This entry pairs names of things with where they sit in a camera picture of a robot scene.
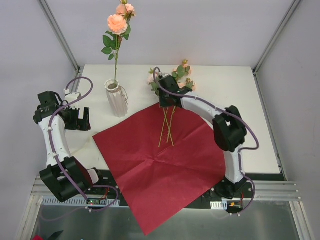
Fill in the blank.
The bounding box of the pink flower bunch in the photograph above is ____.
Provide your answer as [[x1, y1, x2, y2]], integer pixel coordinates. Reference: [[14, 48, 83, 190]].
[[147, 59, 196, 147]]

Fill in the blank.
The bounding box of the brown red wrapping paper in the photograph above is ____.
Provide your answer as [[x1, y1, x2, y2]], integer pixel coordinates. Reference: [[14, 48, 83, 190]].
[[93, 104, 226, 235]]

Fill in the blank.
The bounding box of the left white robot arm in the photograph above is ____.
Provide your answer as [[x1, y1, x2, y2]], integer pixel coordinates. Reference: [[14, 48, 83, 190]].
[[33, 91, 106, 203]]

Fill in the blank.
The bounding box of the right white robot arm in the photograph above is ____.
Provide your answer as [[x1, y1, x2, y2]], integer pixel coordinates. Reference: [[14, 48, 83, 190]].
[[153, 74, 247, 200]]

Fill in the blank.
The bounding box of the white ribbed ceramic vase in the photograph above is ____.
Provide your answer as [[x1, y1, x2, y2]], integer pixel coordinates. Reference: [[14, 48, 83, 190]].
[[104, 79, 128, 118]]

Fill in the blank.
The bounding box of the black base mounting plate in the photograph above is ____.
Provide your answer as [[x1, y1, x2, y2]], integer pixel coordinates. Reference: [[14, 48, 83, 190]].
[[86, 170, 255, 214]]

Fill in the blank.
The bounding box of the red black object bottom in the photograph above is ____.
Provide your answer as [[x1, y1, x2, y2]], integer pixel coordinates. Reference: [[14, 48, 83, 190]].
[[32, 230, 64, 240]]

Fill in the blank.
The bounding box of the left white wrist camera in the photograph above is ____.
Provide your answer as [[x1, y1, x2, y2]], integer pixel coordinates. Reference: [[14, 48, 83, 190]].
[[63, 88, 82, 104]]

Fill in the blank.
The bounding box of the left aluminium frame post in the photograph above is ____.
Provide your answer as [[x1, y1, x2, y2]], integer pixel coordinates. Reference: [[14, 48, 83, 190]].
[[37, 0, 83, 74]]

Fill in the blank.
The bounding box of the aluminium frame post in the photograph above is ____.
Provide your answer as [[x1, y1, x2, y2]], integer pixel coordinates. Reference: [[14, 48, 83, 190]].
[[37, 0, 83, 74], [251, 0, 302, 75]]

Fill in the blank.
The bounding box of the left white cable duct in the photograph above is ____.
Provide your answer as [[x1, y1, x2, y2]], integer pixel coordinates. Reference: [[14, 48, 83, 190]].
[[42, 196, 120, 208]]

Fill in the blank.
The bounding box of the white cable duct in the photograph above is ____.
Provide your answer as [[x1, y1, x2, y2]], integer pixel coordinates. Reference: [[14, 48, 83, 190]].
[[42, 196, 120, 208], [210, 200, 228, 211]]

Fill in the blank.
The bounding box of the right white cable duct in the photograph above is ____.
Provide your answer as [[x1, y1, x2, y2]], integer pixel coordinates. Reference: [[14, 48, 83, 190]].
[[210, 200, 228, 211]]

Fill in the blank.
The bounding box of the right aluminium frame post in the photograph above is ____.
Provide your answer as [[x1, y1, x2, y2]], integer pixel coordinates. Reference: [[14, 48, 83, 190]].
[[251, 0, 302, 75]]

